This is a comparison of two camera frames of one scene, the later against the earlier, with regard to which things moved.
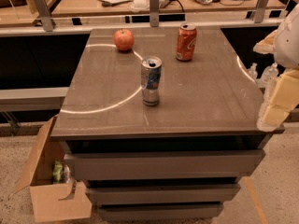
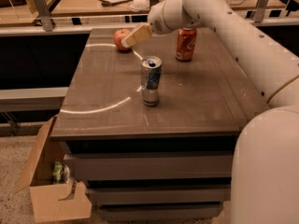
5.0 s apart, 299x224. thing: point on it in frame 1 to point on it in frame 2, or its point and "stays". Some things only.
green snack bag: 58,170 stays
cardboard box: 52,201 stays
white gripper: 289,41 to 156,20
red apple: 123,39 stays
